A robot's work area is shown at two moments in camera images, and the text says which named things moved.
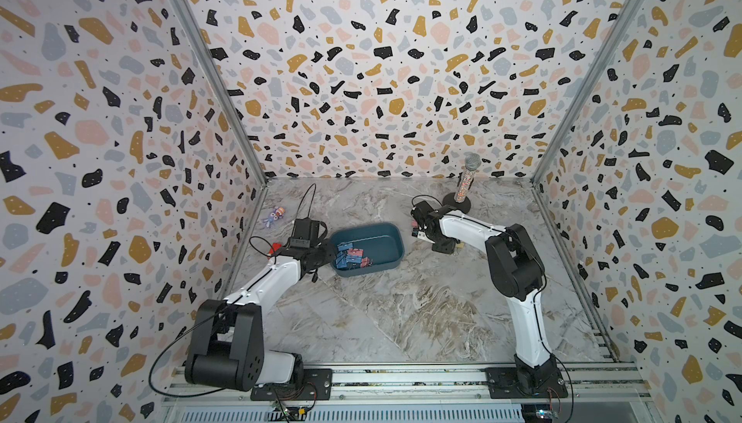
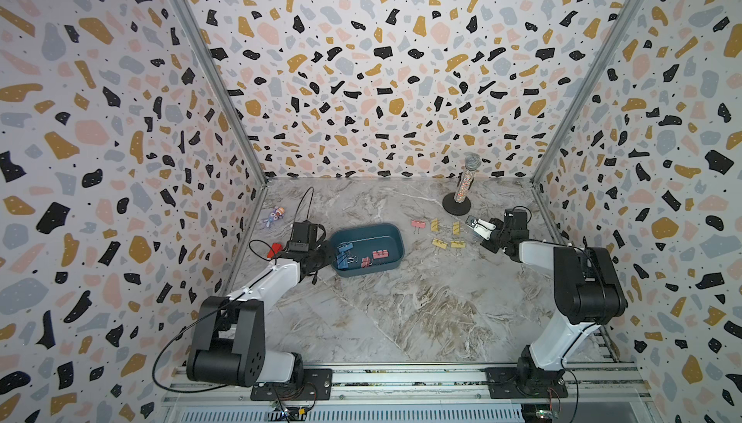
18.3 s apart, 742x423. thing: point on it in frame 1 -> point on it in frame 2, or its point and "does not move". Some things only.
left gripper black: [328, 253] does not move
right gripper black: [442, 249] -> [488, 245]
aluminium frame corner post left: [218, 80] does not move
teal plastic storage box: [364, 247] does not move
